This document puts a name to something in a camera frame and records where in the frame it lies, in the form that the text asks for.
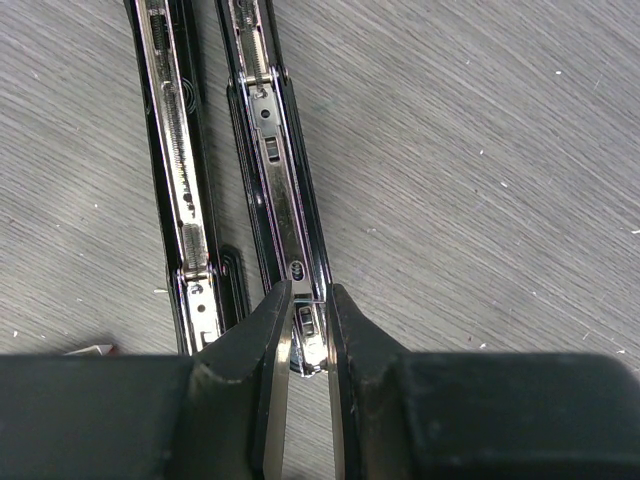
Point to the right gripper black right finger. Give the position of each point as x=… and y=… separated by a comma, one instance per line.
x=402, y=414

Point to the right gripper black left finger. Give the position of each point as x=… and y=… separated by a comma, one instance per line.
x=220, y=414

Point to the red white staple box sleeve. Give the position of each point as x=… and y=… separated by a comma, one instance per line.
x=95, y=350

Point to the black stapler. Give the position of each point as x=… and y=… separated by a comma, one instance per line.
x=205, y=279
x=277, y=179

